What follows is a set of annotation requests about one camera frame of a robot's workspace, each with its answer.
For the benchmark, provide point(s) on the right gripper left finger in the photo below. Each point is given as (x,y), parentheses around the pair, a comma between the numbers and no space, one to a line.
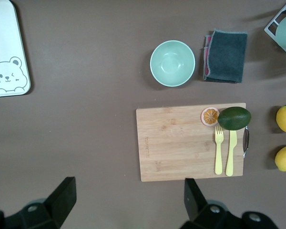
(62,200)

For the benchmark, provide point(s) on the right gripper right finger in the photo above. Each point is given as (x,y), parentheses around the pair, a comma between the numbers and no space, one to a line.
(195,202)

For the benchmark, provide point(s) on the yellow plastic fork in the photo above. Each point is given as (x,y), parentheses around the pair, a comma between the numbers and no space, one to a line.
(218,152)

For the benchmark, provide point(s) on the yellow plastic knife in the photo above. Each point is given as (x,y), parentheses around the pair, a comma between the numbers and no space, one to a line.
(230,157)

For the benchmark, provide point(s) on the bamboo cutting board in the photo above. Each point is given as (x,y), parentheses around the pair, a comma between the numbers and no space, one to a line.
(176,143)

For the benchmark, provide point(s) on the orange fruit slice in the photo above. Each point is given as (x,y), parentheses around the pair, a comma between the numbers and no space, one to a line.
(208,117)

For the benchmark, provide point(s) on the dark green avocado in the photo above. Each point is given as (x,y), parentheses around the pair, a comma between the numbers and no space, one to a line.
(234,118)

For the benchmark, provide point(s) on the mint green bowl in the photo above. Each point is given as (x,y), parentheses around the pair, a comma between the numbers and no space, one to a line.
(172,63)

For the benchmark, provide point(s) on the folded grey cloth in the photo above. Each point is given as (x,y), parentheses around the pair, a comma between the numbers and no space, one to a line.
(226,57)

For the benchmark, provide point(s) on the cream bear print tray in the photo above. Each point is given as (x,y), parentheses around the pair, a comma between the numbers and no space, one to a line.
(4,35)

